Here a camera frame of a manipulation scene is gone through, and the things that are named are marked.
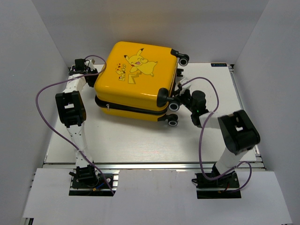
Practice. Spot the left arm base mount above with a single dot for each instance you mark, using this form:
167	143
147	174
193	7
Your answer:
88	181

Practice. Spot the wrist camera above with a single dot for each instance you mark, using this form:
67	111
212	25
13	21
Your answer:
90	63
184	84

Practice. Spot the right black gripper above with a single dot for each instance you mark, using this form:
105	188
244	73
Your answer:
184	93

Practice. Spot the yellow hard-shell suitcase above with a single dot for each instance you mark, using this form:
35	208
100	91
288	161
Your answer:
139	81

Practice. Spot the right blue table label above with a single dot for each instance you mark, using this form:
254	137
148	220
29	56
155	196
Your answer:
218	64

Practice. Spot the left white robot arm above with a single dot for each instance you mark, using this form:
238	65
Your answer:
72	111

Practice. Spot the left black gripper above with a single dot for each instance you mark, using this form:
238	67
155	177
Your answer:
93	84

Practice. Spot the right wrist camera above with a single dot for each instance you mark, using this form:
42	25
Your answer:
184	84

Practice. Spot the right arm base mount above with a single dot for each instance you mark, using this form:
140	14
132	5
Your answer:
223	188

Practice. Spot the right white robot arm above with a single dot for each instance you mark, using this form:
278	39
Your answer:
238	132

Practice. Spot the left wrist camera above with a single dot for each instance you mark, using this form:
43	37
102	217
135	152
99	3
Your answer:
90	63

